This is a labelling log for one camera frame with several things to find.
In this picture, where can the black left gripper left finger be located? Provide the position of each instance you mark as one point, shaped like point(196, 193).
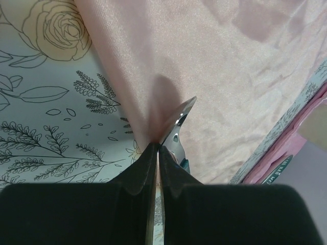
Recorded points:
point(120, 211)

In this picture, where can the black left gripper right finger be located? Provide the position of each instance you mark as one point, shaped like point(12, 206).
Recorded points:
point(195, 213)

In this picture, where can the green handled metal spoon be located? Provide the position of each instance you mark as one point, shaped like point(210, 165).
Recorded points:
point(171, 139)

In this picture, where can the peach satin napkin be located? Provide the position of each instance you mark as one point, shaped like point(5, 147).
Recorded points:
point(245, 61)

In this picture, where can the floral patterned tablecloth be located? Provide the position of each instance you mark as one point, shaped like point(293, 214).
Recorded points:
point(62, 121)

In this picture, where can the pink floral placemat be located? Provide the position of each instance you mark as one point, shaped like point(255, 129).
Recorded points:
point(288, 144)

